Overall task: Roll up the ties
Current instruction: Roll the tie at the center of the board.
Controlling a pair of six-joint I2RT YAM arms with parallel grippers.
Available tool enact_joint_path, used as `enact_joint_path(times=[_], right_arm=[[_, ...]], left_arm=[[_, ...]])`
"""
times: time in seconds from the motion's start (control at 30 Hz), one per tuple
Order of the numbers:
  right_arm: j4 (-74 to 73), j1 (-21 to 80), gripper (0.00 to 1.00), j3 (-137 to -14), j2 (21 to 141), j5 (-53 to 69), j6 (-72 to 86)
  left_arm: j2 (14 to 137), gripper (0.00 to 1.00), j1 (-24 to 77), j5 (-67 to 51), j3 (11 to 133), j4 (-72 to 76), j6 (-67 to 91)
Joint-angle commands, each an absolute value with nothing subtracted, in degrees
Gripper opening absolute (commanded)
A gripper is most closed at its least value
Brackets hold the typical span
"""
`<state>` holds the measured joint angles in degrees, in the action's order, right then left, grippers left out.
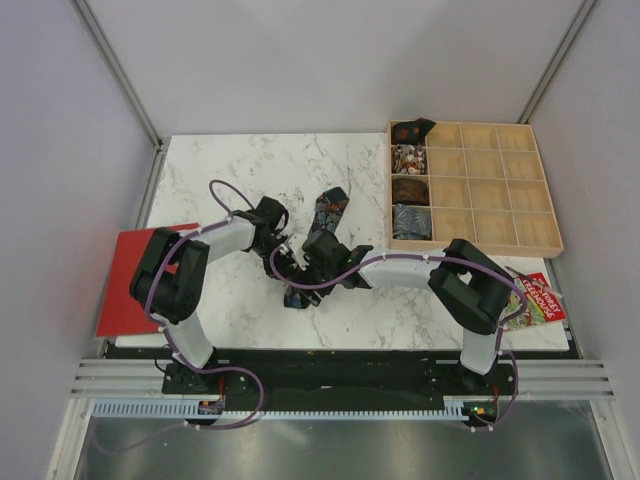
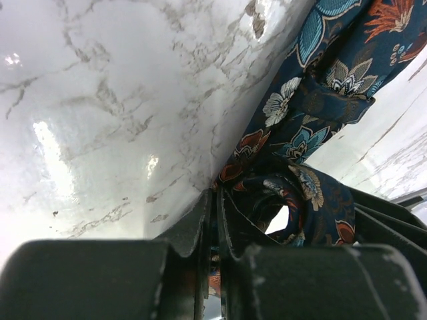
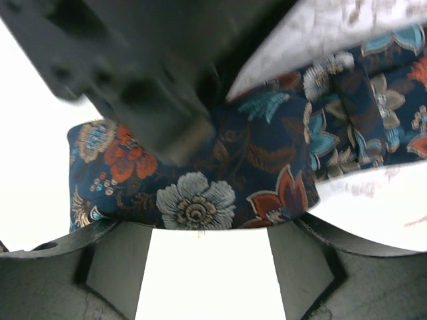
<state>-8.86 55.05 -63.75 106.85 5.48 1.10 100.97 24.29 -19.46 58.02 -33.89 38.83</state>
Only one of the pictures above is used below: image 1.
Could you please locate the dark blue floral tie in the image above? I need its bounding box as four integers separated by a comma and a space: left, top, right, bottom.
283, 187, 349, 310

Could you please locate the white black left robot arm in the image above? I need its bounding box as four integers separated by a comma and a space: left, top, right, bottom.
129, 197, 289, 393

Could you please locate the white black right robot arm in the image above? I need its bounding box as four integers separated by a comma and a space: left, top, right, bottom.
269, 230, 526, 394

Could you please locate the grey blue rolled tie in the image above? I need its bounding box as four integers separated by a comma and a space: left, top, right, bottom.
392, 204, 433, 241

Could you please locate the dark brown rolled tie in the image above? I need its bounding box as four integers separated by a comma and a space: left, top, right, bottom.
392, 177, 430, 206

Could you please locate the multicolour patterned rolled tie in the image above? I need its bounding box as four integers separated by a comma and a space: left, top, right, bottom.
391, 144, 427, 175

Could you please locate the black orange rolled tie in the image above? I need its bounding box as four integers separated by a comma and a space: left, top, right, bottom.
391, 117, 437, 145

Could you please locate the red flat box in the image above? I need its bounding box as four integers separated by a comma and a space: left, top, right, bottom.
94, 222, 200, 339

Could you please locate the wooden compartment tray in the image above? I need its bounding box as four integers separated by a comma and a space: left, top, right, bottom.
386, 120, 564, 259

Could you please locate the thin pencil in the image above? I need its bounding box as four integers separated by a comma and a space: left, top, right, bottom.
516, 272, 563, 299

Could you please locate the red treehouse children's book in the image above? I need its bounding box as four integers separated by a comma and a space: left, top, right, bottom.
503, 271, 567, 332

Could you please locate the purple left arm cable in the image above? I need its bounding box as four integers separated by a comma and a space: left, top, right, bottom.
89, 178, 267, 455

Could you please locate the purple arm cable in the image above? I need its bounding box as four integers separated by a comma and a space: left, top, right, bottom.
89, 178, 267, 455
269, 247, 524, 434

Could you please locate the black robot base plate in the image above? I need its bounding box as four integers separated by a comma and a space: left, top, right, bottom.
162, 349, 515, 410

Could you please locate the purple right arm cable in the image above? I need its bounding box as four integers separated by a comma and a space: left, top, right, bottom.
269, 247, 524, 434

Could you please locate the white slotted cable duct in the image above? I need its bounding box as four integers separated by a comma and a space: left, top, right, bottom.
92, 398, 469, 421

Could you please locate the grey aluminium frame post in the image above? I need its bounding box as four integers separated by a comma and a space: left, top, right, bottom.
69, 0, 166, 151

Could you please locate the grey right frame post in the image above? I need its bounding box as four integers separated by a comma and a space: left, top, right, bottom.
517, 0, 601, 124

